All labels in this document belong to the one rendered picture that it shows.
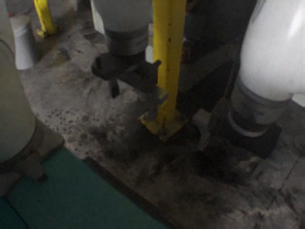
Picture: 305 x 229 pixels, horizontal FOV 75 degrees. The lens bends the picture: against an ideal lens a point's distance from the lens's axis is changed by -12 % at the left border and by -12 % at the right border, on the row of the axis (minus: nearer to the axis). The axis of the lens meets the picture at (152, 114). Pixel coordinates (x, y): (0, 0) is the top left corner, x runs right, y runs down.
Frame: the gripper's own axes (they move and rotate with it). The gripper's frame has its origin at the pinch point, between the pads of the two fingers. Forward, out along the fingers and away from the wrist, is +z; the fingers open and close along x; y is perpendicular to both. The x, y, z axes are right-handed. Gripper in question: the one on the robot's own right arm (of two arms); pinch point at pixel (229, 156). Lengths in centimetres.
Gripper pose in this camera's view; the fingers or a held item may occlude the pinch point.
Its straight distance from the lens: 52.7
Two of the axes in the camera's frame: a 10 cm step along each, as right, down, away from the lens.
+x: 8.0, 4.6, -3.9
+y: -6.0, 6.1, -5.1
